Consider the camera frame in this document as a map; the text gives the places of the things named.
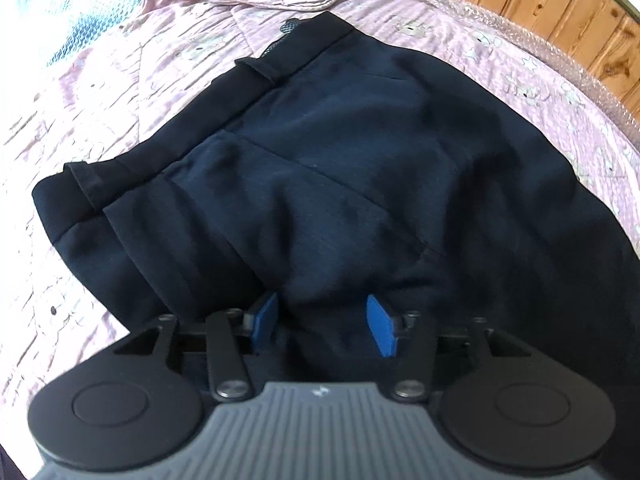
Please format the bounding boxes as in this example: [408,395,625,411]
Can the teal patterned cloth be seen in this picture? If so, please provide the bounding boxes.
[0,0,173,68]

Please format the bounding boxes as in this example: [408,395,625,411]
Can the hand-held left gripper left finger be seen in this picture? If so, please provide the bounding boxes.
[112,292,279,402]

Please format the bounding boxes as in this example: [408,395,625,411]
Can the pink bubble wrap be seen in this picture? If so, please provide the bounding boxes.
[375,0,640,137]

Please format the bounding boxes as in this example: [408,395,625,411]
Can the pink printed bedsheet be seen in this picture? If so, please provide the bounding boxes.
[0,0,640,411]

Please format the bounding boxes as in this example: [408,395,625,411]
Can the navy pants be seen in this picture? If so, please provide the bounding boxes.
[31,10,640,391]

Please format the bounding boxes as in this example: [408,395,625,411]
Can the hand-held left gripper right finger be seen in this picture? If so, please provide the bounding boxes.
[366,294,534,402]

